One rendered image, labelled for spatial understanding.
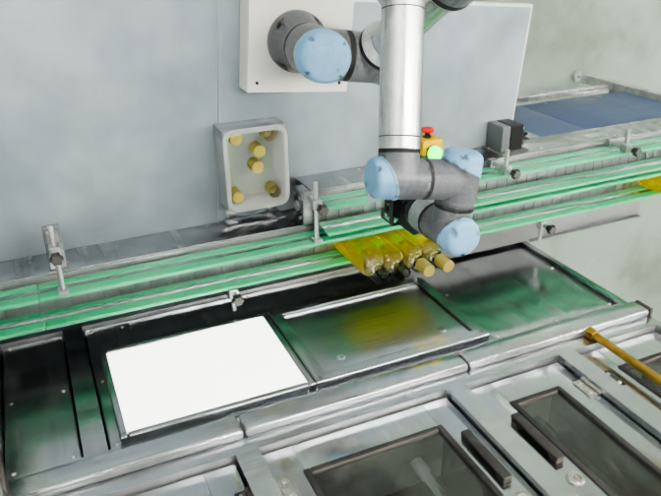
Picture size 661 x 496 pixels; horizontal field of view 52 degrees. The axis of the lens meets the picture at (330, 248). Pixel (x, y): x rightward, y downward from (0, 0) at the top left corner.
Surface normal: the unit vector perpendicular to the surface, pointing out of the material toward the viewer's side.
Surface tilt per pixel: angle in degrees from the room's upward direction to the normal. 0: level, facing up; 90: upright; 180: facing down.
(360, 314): 90
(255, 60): 4
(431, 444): 90
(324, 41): 12
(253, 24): 4
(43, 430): 90
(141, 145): 0
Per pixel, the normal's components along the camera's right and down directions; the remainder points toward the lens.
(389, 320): -0.02, -0.90
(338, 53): 0.21, 0.43
